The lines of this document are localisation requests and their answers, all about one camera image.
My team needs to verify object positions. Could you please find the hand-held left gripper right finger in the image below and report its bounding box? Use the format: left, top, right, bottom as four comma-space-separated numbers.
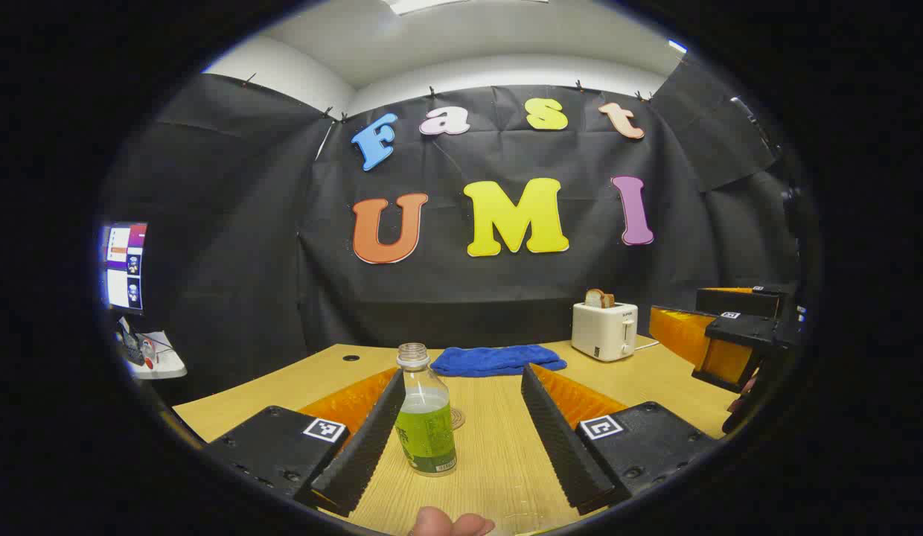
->
520, 363, 719, 516

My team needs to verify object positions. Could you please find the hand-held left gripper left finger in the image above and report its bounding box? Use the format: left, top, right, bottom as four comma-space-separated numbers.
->
205, 366, 408, 518

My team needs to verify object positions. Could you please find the clear green-label water bottle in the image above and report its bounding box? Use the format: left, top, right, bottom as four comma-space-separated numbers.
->
395, 343, 458, 477

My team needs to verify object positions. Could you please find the blue towel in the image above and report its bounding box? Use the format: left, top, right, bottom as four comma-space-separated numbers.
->
430, 344, 568, 377

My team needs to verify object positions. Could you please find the white toaster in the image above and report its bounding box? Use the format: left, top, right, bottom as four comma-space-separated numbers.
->
571, 301, 639, 363

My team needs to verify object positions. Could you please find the white side table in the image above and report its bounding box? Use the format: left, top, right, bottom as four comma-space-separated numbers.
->
118, 320, 188, 380

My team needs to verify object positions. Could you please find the computer monitor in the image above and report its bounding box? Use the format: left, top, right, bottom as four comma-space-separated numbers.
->
100, 222, 148, 313

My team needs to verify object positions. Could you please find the ceiling light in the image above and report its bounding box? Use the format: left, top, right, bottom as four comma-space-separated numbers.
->
387, 0, 549, 16

